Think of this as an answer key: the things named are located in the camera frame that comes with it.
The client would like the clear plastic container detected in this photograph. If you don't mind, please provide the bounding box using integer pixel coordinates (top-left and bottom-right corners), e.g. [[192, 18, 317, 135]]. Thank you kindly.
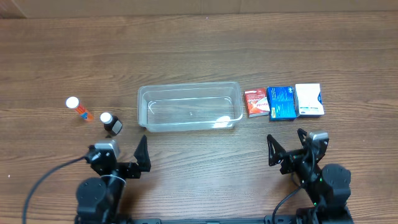
[[137, 82, 243, 133]]

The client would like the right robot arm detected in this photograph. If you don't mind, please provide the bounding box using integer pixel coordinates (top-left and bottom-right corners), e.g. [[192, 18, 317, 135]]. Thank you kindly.
[[264, 128, 353, 223]]

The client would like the blue VapoDrops box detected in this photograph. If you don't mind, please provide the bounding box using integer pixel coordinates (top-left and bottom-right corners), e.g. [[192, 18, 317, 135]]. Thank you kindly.
[[267, 86, 297, 121]]

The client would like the orange tablet tube white cap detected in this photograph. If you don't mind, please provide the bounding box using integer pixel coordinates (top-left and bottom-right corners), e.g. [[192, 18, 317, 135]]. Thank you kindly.
[[65, 96, 94, 121]]

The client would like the white plaster box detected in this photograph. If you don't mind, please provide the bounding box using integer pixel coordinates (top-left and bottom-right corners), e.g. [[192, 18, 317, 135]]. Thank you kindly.
[[295, 83, 325, 117]]

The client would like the dark brown bottle white cap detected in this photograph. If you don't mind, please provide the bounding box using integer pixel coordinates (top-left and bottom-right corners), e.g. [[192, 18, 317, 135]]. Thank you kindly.
[[100, 112, 123, 136]]

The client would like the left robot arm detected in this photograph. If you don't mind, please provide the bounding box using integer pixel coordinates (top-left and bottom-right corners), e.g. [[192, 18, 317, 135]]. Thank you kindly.
[[75, 136, 151, 223]]

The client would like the red Panadol box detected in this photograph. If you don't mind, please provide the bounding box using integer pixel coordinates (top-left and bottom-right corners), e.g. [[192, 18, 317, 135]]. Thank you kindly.
[[244, 88, 270, 118]]

